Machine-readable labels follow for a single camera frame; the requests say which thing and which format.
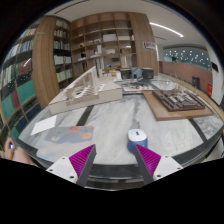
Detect small dark model boxes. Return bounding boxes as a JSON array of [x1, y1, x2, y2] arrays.
[[120, 67, 154, 80]]

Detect wooden bookshelf with white boxes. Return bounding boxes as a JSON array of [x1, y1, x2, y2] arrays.
[[70, 12, 158, 77]]

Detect flat white model with sticks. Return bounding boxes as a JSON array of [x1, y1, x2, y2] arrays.
[[122, 83, 153, 93]]

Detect colourful patterned mouse pad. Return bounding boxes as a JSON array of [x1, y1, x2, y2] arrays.
[[36, 126, 94, 162]]

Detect side bookshelf with books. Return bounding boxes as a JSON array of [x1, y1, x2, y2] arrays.
[[0, 16, 73, 143]]

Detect white architectural building model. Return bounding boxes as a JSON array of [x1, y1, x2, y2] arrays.
[[49, 66, 123, 115]]

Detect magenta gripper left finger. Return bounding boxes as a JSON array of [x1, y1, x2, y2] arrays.
[[47, 144, 96, 187]]

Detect brown architectural model on board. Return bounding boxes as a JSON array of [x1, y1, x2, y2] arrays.
[[142, 89, 213, 121]]

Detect person's hand with ring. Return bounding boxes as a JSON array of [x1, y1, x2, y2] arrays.
[[0, 138, 34, 165]]

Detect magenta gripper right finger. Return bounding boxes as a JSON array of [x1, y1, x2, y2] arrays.
[[134, 144, 182, 185]]

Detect white sheet of paper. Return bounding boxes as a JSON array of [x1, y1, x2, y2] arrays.
[[31, 115, 57, 135]]

